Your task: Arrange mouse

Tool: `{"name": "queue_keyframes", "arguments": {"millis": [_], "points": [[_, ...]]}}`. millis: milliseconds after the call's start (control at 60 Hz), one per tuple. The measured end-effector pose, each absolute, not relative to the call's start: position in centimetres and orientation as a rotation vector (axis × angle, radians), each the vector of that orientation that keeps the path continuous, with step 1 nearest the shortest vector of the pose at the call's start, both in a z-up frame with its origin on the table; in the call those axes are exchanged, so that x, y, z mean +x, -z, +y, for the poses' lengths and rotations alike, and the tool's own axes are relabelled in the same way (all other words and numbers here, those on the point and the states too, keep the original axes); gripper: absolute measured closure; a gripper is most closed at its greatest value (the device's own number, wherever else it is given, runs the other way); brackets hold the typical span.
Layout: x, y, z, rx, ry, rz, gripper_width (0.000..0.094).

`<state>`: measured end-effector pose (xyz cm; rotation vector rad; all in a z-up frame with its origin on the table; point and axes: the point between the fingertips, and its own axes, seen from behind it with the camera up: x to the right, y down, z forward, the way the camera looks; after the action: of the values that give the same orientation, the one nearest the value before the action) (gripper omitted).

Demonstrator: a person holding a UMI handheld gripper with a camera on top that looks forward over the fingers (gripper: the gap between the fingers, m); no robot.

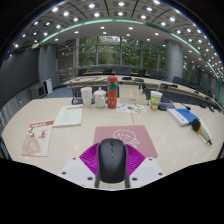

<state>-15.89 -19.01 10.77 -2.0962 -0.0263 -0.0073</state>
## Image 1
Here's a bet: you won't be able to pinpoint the white standing appliance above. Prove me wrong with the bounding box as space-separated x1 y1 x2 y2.
44 78 54 95

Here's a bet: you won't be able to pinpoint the long curved conference desk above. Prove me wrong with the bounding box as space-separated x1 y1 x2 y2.
61 74 223 111

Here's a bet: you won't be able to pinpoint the colourful sticker sheet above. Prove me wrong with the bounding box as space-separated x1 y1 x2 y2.
116 102 148 115

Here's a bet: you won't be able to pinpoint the cream desk organizer tray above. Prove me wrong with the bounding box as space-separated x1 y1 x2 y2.
118 84 148 105

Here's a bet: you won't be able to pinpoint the white lidded mug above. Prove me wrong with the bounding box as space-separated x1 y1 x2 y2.
93 87 108 109

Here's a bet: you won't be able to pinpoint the black swivel office chair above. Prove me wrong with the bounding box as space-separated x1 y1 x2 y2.
69 84 84 105

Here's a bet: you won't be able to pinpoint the grey floor cabinet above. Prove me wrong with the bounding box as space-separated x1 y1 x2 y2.
30 83 48 100

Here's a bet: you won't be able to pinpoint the white paper cup stack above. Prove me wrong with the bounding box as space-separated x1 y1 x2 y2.
80 86 93 108

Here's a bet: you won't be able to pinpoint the red green-banded drink bottle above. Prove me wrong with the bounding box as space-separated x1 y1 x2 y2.
106 75 119 110

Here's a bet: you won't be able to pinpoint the red white magazine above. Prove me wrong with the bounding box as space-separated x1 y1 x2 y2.
20 120 55 158

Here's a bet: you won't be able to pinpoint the pink printed mouse pad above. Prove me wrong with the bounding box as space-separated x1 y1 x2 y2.
92 124 159 159

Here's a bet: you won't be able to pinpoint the dark grey pouch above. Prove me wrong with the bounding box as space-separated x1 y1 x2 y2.
157 98 176 112

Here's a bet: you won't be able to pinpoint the green white paper cup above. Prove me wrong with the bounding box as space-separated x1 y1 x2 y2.
149 83 164 111

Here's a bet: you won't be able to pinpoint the white printed booklet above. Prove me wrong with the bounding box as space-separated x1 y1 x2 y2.
52 104 84 128

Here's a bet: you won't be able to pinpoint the round ceiling lights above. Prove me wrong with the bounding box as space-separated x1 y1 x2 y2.
9 0 224 78

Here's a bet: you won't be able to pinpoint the black computer mouse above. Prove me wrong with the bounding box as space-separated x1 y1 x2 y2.
96 138 129 184

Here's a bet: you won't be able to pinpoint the black yellow microphone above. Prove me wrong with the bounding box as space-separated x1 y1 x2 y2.
191 118 213 146

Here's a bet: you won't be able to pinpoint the dark office chairs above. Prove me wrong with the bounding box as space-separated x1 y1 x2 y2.
76 66 164 81

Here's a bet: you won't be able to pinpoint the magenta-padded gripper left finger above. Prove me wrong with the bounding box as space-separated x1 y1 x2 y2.
59 142 101 189

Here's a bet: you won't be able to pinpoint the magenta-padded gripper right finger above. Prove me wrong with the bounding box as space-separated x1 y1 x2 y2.
124 143 166 189

